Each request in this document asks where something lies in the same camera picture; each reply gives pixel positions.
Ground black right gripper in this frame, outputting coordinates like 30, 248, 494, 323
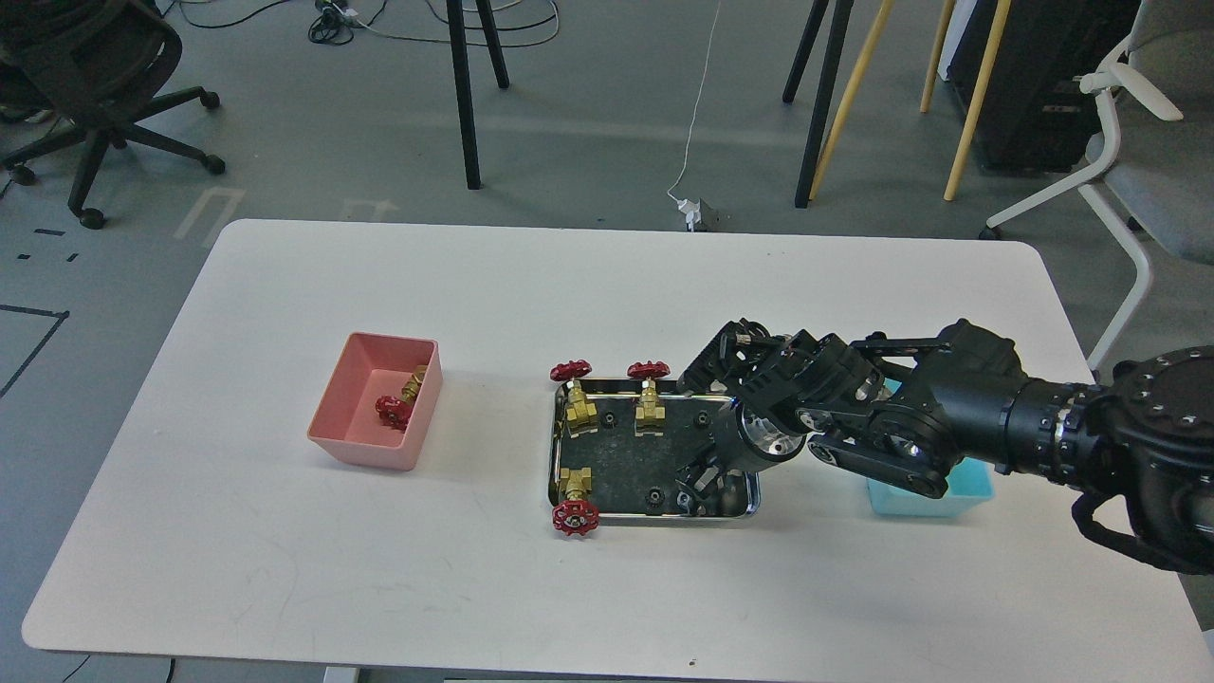
675, 320, 897, 518

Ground brass valve red handwheel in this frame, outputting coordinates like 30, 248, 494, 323
376, 364, 429, 432

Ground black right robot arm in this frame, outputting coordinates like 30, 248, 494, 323
677, 319, 1213, 575

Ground small black gear bottom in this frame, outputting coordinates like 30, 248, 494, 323
643, 486, 665, 510

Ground brass valve top middle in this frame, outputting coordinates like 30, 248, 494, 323
626, 362, 671, 436

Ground brass valve bottom left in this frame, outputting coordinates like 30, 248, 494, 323
551, 467, 599, 537

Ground brass valve top left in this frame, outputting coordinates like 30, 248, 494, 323
549, 360, 599, 438

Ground blue plastic box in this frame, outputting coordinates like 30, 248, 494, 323
866, 379, 994, 518

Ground pink plastic box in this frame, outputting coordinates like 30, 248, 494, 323
307, 332, 443, 471

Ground stainless steel tray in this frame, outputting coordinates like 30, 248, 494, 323
549, 379, 762, 527

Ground white power adapter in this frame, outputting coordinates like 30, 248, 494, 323
676, 199, 728, 232

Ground black cabinet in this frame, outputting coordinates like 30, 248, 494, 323
974, 1, 1140, 173

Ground black tripod right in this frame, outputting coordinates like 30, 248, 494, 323
782, 1, 853, 209

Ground black tripod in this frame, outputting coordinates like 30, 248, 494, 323
782, 1, 853, 209
446, 1, 510, 190

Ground wooden easel legs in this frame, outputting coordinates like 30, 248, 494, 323
809, 0, 1012, 201

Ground black tripod left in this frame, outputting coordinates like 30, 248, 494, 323
446, 1, 510, 190

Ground white grey office chair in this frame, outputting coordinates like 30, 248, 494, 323
981, 1, 1213, 369

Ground black office chair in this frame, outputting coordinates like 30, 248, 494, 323
2, 1, 226, 230

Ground white cable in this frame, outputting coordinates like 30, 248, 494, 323
666, 0, 724, 204

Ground black floor cables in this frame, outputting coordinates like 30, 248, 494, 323
157, 0, 562, 50

